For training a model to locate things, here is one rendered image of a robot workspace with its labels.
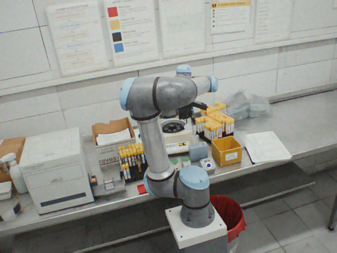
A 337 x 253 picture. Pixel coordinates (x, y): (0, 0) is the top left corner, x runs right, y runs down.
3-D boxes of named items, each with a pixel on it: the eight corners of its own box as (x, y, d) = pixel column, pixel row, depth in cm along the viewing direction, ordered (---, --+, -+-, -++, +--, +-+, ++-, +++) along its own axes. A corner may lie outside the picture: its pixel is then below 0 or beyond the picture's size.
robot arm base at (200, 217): (218, 225, 122) (217, 206, 118) (182, 231, 122) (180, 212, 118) (211, 202, 136) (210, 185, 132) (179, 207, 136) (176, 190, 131)
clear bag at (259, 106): (245, 117, 212) (245, 100, 205) (243, 107, 226) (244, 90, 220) (274, 117, 208) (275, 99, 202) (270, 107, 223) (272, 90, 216)
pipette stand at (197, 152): (191, 164, 169) (191, 149, 164) (188, 158, 175) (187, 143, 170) (208, 161, 170) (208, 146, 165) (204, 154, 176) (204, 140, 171)
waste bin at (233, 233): (200, 285, 196) (197, 241, 174) (183, 244, 227) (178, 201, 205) (250, 267, 204) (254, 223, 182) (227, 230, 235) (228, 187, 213)
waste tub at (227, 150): (220, 167, 164) (220, 152, 159) (210, 155, 176) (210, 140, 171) (242, 161, 167) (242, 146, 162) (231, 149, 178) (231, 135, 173)
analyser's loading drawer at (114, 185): (86, 199, 147) (84, 191, 145) (86, 191, 153) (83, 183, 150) (126, 189, 152) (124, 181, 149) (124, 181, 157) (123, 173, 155)
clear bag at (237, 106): (228, 124, 205) (228, 100, 196) (213, 116, 218) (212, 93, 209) (256, 114, 215) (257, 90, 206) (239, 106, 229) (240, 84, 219)
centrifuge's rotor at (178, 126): (162, 142, 182) (160, 132, 179) (159, 130, 196) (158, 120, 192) (187, 138, 183) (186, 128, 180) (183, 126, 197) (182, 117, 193)
